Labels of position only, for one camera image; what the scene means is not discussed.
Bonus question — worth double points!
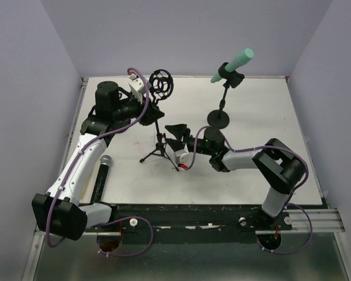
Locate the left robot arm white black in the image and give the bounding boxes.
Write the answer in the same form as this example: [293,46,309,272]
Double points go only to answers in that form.
[32,77,164,241]

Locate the teal green microphone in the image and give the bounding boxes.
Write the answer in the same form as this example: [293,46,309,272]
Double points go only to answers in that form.
[211,48,254,83]

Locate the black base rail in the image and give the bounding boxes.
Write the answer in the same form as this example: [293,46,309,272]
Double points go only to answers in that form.
[87,204,292,245]

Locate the wrist camera silver white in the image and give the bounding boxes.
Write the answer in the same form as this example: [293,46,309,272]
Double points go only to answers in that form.
[174,149,190,170]
[128,72,146,104]

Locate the black round-base stand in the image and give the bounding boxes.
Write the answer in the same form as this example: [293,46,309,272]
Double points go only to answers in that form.
[207,62,245,129]

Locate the beige gold microphone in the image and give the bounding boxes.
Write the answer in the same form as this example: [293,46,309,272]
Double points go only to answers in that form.
[80,173,94,203]

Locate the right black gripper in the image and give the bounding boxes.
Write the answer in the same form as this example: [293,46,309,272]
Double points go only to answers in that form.
[165,123,214,156]

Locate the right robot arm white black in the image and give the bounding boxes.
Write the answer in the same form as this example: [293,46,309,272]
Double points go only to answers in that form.
[165,124,309,229]

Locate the silver grey mesh microphone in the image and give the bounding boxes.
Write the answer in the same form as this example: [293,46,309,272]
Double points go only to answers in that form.
[90,155,113,204]

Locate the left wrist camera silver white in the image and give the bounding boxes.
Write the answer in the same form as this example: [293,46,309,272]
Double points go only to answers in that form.
[128,72,146,104]

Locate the black tripod stand shock mount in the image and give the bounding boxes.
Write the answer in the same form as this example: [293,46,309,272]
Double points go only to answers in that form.
[139,69,179,172]

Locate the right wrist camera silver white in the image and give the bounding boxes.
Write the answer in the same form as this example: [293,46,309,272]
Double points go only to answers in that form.
[174,149,190,170]

